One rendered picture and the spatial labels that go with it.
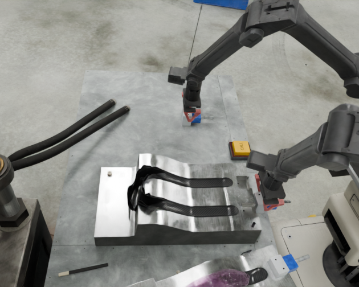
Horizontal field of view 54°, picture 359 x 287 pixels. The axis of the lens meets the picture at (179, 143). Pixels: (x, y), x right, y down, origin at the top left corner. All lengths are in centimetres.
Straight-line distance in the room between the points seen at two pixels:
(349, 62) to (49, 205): 174
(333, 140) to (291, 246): 125
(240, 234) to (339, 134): 57
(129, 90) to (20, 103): 140
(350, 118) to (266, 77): 260
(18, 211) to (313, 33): 99
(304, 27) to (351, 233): 74
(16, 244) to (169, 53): 246
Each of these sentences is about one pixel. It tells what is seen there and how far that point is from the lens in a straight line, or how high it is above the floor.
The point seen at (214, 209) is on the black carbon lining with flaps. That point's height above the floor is 88.
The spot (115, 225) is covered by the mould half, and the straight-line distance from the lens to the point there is 111.
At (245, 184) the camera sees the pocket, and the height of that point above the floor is 86.
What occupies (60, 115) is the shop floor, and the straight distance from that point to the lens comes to 271.
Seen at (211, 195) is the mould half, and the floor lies 89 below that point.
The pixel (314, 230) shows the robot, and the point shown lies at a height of 28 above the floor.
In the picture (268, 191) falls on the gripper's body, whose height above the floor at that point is 94.
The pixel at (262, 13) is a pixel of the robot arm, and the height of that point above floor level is 142.
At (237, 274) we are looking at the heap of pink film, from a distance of 103.
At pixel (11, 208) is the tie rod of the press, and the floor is 87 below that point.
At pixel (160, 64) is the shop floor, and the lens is 318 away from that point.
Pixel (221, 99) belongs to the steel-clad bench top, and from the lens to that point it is 163.
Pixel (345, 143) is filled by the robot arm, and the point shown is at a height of 142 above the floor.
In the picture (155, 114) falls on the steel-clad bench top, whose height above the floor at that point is 80.
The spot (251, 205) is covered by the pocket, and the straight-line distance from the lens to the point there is 118.
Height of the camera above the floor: 183
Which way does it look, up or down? 47 degrees down
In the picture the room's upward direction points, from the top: 8 degrees clockwise
